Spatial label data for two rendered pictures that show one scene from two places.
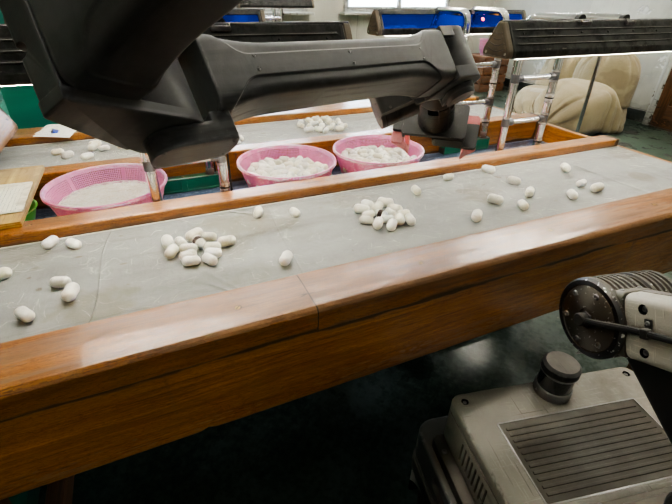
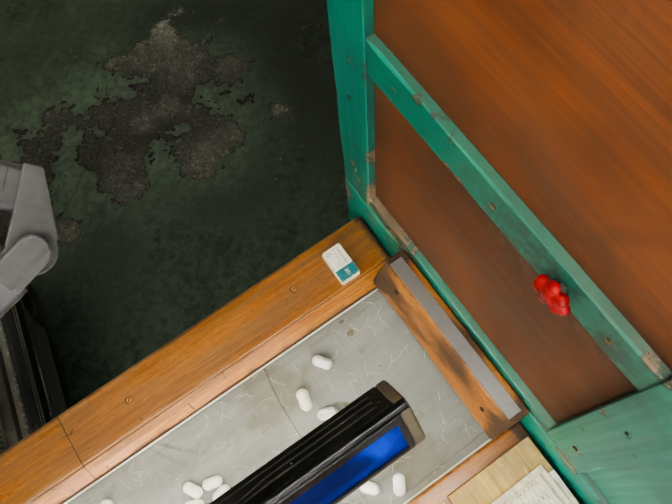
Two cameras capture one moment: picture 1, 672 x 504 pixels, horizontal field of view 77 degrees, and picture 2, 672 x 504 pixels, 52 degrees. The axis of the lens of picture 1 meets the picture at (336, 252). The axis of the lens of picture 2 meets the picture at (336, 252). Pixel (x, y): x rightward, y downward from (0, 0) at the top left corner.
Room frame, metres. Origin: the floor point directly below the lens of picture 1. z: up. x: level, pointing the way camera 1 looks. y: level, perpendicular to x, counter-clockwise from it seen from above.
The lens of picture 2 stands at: (0.69, 0.50, 1.85)
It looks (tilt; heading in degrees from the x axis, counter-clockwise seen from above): 70 degrees down; 179
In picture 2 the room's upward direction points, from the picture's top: 10 degrees counter-clockwise
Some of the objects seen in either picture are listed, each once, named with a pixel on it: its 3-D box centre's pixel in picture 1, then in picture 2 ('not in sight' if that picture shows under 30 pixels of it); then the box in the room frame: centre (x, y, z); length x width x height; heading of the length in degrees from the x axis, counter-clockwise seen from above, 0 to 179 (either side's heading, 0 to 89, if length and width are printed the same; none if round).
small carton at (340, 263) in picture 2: not in sight; (340, 264); (0.32, 0.51, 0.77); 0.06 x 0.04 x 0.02; 24
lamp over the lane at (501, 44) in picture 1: (598, 36); not in sight; (1.13, -0.62, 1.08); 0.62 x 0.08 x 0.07; 114
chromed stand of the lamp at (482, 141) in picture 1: (460, 80); not in sight; (1.57, -0.42, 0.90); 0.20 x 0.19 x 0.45; 114
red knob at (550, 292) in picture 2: not in sight; (554, 294); (0.55, 0.69, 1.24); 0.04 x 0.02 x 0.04; 24
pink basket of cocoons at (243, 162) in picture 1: (287, 176); not in sight; (1.09, 0.14, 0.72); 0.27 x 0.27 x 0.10
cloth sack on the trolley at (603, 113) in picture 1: (568, 106); not in sight; (3.48, -1.83, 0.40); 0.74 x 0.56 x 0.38; 113
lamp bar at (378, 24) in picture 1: (453, 21); not in sight; (1.64, -0.39, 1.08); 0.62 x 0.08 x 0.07; 114
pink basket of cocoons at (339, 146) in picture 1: (377, 163); not in sight; (1.21, -0.12, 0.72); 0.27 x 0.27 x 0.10
